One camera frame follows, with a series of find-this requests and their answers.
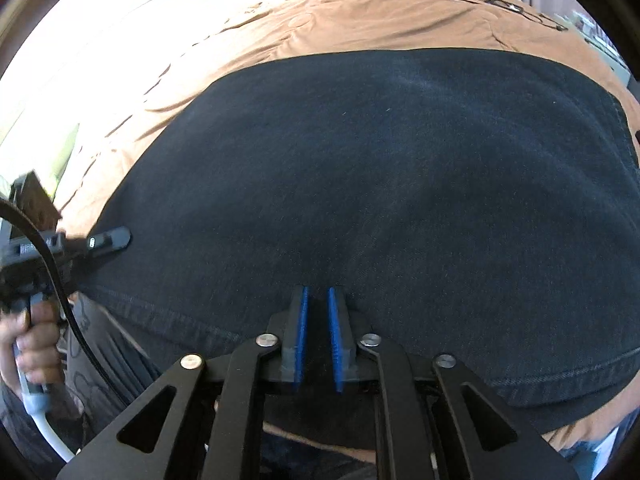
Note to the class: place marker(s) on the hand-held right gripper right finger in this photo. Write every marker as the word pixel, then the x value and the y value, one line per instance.
pixel 336 340

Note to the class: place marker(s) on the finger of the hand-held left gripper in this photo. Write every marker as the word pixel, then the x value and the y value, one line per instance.
pixel 107 240

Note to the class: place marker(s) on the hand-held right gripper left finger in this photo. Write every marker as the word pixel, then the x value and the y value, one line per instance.
pixel 300 340

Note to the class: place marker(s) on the dark denim pants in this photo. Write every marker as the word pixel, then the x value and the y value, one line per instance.
pixel 375 185

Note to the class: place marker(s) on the person's left hand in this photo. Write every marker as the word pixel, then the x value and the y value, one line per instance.
pixel 37 340

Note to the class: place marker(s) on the light green pillow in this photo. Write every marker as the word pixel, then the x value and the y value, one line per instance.
pixel 67 160

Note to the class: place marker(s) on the orange-brown bed blanket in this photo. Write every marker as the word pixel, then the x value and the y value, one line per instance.
pixel 350 20

